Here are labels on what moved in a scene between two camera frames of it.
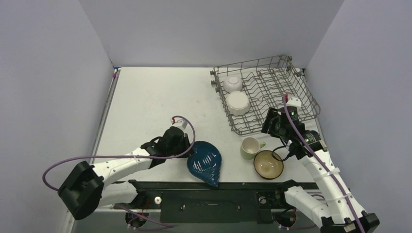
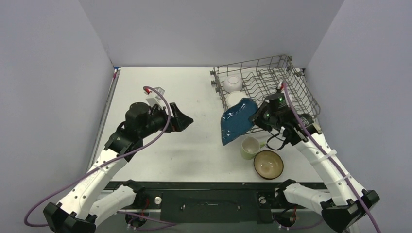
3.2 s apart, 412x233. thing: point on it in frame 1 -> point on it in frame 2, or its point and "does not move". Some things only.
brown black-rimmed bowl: [268, 164] does not move
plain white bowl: [232, 83] does not move
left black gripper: [185, 141] -> [180, 121]
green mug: [250, 146] does not move
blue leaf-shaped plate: [205, 163] -> [235, 122]
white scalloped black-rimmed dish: [238, 103] does not move
